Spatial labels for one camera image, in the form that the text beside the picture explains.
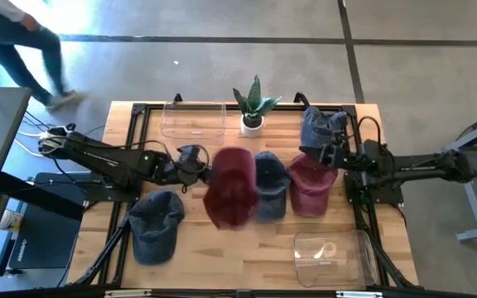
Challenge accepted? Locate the clear plastic bin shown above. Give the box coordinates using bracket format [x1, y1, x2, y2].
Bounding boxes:
[292, 229, 378, 288]
[160, 100, 228, 140]

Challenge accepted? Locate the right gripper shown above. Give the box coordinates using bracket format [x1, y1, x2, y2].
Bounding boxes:
[299, 131, 366, 171]

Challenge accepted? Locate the silver metal bracket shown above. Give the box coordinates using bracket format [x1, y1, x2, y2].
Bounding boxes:
[104, 289, 152, 298]
[336, 291, 384, 298]

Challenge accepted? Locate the black desk crossbar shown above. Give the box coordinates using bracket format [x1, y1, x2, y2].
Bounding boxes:
[0, 171, 86, 221]

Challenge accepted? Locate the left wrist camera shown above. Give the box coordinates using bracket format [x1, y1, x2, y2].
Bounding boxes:
[177, 144, 202, 167]

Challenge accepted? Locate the white round plant pot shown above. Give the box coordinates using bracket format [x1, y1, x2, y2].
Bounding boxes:
[240, 113, 266, 138]

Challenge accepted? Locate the blue denim baseball cap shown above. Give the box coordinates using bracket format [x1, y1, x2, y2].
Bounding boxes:
[127, 189, 186, 266]
[299, 105, 349, 151]
[253, 151, 292, 222]

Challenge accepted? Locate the green snake plant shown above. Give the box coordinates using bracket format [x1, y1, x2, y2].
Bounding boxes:
[233, 74, 283, 121]

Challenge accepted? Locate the maroon baseball cap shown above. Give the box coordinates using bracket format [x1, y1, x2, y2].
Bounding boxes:
[203, 147, 261, 231]
[287, 152, 339, 219]

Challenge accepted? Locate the yellow extension cord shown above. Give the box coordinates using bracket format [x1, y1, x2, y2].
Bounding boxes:
[17, 130, 53, 140]
[13, 138, 47, 158]

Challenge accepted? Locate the black aluminium table frame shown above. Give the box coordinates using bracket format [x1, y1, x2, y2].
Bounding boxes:
[67, 91, 421, 298]

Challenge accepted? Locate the black Husky tool case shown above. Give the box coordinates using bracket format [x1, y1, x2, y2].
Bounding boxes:
[8, 171, 90, 271]

